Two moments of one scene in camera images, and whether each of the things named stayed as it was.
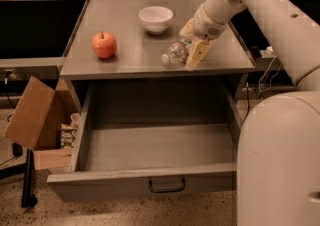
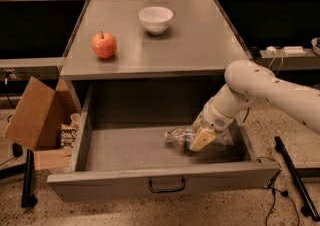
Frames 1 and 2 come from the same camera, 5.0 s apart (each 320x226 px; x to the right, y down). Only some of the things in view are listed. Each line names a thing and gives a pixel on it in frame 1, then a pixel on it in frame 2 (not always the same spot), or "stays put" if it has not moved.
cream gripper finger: [187, 29] → [198, 126]
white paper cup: [75, 118] stays put
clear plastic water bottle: [177, 54] → [182, 137]
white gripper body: [206, 24] → [212, 119]
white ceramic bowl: [156, 18] stays put
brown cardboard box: [36, 121] stays put
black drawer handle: [167, 190] stays put
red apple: [104, 44] stays put
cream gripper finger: [197, 53] → [201, 140]
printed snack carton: [68, 135] stays put
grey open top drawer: [149, 138] stays put
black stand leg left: [28, 197] stays put
